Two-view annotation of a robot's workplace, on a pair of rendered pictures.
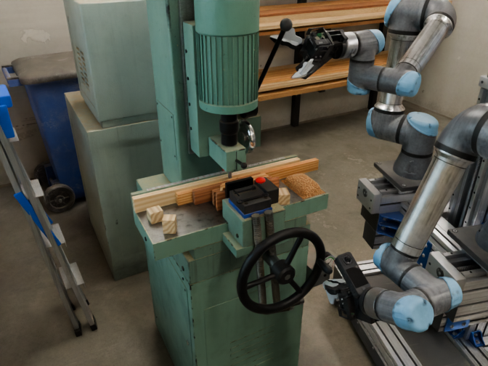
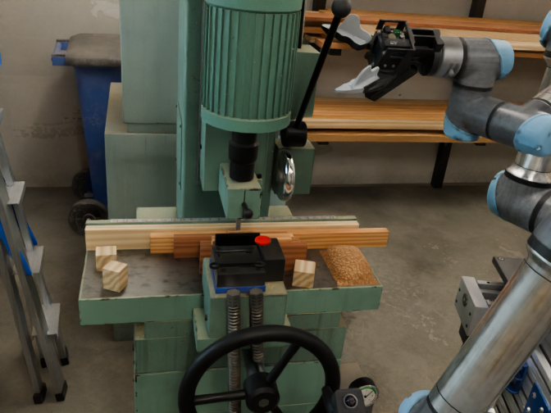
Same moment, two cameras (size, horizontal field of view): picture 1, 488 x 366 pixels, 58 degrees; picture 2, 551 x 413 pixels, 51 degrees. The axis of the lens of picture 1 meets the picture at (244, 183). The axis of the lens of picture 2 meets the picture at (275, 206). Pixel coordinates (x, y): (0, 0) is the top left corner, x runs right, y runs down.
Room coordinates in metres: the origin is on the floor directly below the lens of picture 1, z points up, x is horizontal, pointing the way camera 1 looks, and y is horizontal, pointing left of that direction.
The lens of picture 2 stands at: (0.22, -0.28, 1.55)
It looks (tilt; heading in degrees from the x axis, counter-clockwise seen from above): 26 degrees down; 13
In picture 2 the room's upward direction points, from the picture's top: 6 degrees clockwise
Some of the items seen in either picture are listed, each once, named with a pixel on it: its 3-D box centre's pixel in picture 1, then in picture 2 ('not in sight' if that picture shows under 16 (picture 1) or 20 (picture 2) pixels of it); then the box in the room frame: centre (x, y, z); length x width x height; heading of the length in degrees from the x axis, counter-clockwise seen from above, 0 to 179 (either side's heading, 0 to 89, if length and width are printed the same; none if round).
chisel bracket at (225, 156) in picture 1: (227, 154); (239, 192); (1.29, 0.05, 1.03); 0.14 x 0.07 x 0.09; 27
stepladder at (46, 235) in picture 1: (37, 224); (10, 240); (1.54, 0.87, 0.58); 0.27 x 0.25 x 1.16; 121
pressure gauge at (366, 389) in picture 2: (324, 262); (362, 393); (1.20, -0.28, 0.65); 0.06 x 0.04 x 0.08; 117
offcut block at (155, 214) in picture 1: (155, 214); (106, 258); (1.10, 0.26, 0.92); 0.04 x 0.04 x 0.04; 30
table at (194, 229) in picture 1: (240, 215); (234, 288); (1.16, 0.01, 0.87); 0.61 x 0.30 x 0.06; 117
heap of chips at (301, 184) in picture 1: (303, 181); (348, 259); (1.30, -0.20, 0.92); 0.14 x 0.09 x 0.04; 27
